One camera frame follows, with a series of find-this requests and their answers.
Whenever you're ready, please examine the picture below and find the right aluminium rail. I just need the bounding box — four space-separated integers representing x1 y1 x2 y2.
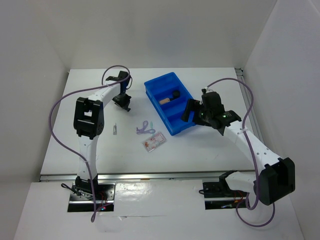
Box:
234 68 263 140

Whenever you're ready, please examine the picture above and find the front aluminium rail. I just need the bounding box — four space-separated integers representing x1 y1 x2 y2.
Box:
39 170 261 182

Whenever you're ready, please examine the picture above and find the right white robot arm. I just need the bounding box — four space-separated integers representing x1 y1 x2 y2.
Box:
181 91 295 206

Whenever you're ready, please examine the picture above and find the beige foundation bottle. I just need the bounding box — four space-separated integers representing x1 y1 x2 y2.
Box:
159 98 174 105

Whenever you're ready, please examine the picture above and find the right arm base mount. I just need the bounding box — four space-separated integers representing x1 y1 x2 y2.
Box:
198 182 247 210

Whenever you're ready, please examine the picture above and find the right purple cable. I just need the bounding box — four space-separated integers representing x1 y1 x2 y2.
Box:
202 77 276 228

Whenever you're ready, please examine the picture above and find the blue compartment tray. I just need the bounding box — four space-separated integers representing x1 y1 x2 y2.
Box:
144 72 195 136

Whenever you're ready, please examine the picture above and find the clear packet of samples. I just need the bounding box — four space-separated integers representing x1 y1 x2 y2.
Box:
142 132 167 153

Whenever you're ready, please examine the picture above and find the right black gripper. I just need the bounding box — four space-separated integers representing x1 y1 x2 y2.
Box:
180 98 212 127

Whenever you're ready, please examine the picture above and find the aluminium rail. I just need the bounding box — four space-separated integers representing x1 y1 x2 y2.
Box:
39 170 261 182
234 68 263 140

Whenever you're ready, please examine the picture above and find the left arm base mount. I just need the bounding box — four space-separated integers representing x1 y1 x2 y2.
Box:
61 183 116 213

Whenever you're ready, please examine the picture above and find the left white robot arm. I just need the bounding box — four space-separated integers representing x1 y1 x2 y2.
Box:
73 70 132 200

